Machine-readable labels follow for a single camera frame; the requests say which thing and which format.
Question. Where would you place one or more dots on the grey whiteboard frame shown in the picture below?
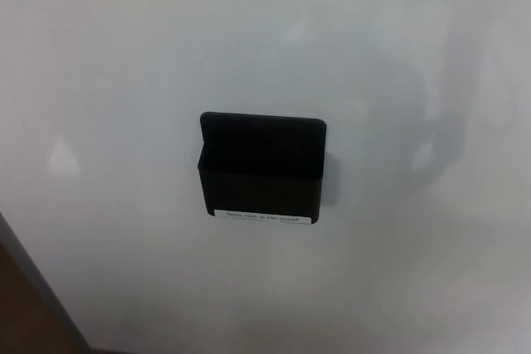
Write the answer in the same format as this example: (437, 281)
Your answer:
(37, 283)

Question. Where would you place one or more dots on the white whiteboard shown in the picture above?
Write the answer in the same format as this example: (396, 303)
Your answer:
(373, 39)

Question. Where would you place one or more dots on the black magnetic marker holder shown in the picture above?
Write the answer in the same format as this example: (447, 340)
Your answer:
(261, 180)

